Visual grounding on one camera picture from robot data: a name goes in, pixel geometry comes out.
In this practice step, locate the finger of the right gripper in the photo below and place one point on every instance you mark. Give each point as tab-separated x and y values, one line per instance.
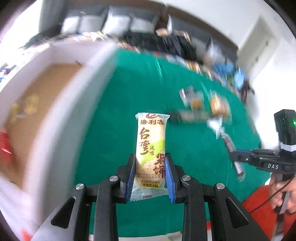
241	156

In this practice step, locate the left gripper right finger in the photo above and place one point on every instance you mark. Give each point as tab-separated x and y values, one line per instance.
229	220

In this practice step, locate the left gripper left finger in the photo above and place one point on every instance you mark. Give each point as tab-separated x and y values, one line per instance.
71	219

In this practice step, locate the white silver snack packet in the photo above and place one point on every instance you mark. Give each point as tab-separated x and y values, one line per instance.
215	124

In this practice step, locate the rice cracker packet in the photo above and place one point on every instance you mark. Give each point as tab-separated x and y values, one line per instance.
150	171

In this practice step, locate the long black clear snack pack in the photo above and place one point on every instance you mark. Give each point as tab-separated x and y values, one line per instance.
189	115

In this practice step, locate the red snack bag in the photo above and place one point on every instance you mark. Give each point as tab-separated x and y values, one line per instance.
6	150

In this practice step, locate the yellow snack packet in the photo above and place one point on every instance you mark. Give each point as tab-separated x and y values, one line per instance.
25	107

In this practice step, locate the green patterned tablecloth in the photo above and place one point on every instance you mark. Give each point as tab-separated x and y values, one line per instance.
143	95

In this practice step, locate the packaged bread loaf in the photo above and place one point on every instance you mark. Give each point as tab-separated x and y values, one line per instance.
219	106

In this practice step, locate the burger gummy packet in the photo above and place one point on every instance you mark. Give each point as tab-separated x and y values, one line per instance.
197	101

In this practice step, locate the blue clothes pile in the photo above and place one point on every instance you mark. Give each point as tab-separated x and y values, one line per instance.
230	74

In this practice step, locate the small dark chocolate packet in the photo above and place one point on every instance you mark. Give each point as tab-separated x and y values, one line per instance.
186	95

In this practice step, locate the white cardboard box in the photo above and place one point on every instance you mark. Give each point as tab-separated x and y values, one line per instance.
52	159

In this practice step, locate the black jacket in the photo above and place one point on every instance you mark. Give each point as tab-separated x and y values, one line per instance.
173	44

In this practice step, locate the grey white sofa cushion middle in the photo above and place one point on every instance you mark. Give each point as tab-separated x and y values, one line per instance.
126	19

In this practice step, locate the grey white sofa cushion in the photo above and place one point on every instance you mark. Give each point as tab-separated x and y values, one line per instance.
126	19
81	24

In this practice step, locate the grey white sofa cushion left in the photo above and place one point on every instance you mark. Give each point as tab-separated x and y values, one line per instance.
81	24

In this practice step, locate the black bag with straps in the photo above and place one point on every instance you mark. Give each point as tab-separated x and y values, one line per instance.
245	88

